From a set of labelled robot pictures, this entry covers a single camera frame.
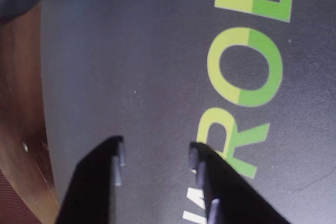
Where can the grey WOWROBO mat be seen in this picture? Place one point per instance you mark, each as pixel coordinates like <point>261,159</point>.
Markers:
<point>131,51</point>

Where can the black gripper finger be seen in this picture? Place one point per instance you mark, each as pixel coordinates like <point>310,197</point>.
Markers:
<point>89,195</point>
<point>236,203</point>

